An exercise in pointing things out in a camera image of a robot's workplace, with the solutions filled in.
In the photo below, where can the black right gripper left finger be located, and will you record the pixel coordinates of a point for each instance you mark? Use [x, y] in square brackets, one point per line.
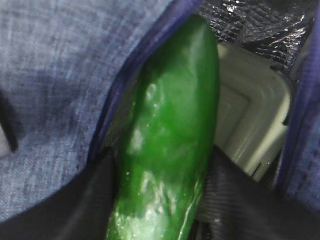
[80, 210]

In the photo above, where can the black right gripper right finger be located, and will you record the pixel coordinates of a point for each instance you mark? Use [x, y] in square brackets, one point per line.
[238, 208]

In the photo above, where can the green cucumber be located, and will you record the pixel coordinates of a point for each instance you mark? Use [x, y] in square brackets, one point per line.
[166, 146]

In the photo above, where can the green lidded glass food container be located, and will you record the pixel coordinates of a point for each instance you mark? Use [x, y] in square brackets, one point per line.
[254, 106]

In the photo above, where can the navy blue lunch bag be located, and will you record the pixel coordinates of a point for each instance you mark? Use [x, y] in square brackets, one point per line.
[68, 79]

